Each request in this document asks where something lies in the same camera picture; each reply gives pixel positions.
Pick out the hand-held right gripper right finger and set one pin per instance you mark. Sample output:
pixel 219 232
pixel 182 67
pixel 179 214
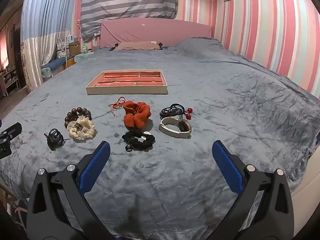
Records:
pixel 227 165

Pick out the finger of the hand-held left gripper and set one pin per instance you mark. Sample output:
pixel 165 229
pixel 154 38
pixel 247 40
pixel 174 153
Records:
pixel 12 130

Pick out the cream scrunchie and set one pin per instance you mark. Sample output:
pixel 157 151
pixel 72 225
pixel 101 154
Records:
pixel 81 128

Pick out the white wristwatch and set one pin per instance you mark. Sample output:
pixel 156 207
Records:
pixel 175 127

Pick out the black scrunchie with charms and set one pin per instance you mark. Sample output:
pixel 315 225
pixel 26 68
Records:
pixel 140 140

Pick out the green figurine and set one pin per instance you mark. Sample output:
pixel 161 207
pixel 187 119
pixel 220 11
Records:
pixel 85 49

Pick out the cardboard box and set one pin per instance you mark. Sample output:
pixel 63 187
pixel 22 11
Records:
pixel 74 48

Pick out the grey striped hanging cloth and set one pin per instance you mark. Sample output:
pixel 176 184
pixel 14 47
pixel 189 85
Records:
pixel 130 2

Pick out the blue bench cushion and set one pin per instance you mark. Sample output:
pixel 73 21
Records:
pixel 56 65

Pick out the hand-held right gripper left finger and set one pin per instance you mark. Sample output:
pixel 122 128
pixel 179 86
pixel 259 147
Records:
pixel 96 163

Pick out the orange scrunchie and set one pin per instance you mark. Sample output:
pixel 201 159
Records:
pixel 136 115

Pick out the wooden shelf unit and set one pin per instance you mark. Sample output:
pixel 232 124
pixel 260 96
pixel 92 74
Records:
pixel 8 80

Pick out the beige jewelry tray red lining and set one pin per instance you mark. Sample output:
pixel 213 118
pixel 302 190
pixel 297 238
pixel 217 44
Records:
pixel 127 81

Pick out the pink headboard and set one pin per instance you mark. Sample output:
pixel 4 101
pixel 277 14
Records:
pixel 155 31

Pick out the tan pillow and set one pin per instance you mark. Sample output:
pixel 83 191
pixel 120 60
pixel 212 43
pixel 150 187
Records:
pixel 137 45

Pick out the grey plush blanket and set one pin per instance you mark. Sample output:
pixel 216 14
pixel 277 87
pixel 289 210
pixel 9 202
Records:
pixel 225 92

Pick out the blue striped curtain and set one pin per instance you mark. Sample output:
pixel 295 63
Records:
pixel 45 30

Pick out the white thin pole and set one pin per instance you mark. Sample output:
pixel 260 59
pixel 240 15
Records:
pixel 66 47

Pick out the black hair claw clip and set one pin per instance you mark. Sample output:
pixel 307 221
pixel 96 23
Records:
pixel 54 138

